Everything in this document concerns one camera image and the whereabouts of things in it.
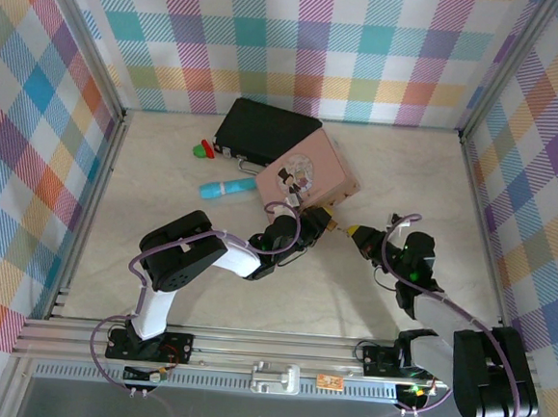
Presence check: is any pink wedding-print tin box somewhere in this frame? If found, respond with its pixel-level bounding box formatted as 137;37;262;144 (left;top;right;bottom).
253;123;366;216

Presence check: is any light blue tube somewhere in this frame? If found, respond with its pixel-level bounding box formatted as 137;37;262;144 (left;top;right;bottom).
198;171;259;204

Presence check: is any red and green toy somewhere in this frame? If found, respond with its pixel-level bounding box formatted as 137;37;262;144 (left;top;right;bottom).
190;137;217;161

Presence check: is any silver latch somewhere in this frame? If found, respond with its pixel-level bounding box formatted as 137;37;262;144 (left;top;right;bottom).
249;359;303;398

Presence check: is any orange sticker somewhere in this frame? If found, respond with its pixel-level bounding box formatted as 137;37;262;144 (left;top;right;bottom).
316;373;346;391

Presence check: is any grey perforated metal panel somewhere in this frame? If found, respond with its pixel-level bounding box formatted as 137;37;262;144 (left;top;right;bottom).
28;360;444;410

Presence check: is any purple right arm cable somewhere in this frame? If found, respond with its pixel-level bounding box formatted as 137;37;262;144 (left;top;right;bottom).
368;209;538;417

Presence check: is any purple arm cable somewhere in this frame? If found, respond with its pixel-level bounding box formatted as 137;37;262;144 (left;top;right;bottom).
86;187;305;408
368;209;538;417

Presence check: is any aluminium floor side rail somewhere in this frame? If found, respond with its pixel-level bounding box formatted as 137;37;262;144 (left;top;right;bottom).
442;128;532;334
45;104;133;325

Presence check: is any black case with handle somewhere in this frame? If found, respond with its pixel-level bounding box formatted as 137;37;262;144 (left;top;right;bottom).
211;95;326;180

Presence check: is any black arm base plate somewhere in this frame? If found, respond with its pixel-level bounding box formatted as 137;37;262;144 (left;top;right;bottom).
360;341;451;383
105;326;196;368

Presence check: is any aluminium wide base rail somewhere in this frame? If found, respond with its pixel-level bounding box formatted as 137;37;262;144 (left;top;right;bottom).
11;311;539;399

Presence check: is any small circuit board with wires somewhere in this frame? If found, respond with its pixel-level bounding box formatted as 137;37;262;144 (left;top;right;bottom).
122;362;171;387
396;382;430;409

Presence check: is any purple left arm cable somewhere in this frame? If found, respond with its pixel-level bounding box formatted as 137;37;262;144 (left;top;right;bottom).
86;187;305;408

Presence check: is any aluminium upright frame post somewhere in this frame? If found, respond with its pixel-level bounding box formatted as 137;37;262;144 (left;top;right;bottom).
458;0;558;149
22;0;137;123

